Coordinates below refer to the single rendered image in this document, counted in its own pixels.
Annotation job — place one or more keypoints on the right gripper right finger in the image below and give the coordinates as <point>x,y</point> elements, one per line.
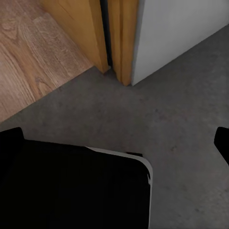
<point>221,142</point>

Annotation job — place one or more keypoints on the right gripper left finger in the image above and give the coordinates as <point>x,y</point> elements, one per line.
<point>11,143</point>

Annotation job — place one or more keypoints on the door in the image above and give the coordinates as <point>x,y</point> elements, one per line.
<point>82,21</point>

